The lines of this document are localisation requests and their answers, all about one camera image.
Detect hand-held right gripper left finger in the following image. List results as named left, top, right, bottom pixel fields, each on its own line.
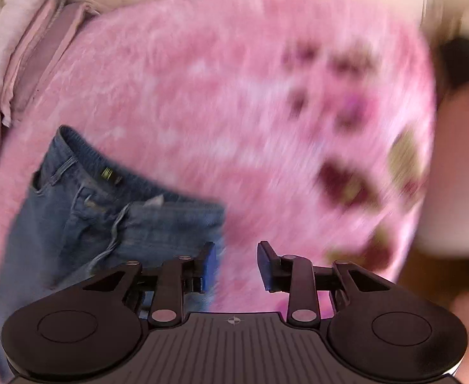
left=82, top=242, right=218, bottom=327

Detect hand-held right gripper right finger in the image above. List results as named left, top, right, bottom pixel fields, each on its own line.
left=257, top=241, right=391, bottom=327

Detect blue jeans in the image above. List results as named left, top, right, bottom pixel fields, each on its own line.
left=0, top=125, right=227, bottom=380

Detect pink floral blanket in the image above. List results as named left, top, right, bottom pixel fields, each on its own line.
left=0, top=0, right=439, bottom=384

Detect white round bedside cabinet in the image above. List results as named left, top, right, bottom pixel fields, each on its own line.
left=414, top=84, right=469, bottom=257

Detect pink folded sheet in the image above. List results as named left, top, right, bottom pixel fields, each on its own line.
left=0, top=0, right=101, bottom=129

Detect black cloth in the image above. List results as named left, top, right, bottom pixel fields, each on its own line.
left=438, top=36, right=469, bottom=89

